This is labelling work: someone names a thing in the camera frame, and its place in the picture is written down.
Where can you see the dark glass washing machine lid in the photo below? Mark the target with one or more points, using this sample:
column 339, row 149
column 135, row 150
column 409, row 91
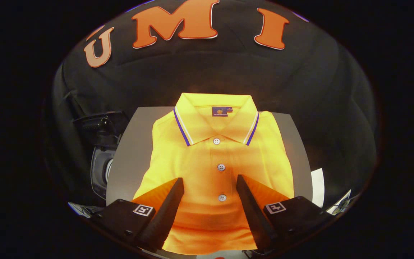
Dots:
column 99, row 126

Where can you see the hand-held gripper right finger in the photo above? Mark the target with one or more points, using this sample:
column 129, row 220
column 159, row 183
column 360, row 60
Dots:
column 255, row 216

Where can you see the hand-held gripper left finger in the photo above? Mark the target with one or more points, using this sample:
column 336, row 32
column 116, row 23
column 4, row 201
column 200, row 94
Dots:
column 164, row 216

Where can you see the grey cabinet with dark top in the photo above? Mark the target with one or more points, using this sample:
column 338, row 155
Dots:
column 135, row 144

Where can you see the yellow polo shirt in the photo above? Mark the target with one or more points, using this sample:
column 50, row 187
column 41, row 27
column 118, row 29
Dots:
column 207, row 154

